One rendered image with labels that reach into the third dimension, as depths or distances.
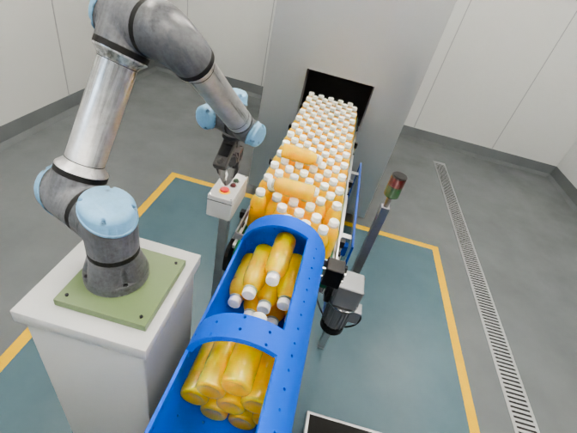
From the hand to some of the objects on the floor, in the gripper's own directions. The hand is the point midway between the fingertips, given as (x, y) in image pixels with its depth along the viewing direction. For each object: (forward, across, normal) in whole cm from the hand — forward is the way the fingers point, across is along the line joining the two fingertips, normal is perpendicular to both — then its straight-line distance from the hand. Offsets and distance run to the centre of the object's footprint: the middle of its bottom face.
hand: (225, 183), depth 136 cm
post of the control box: (+114, 0, -5) cm, 114 cm away
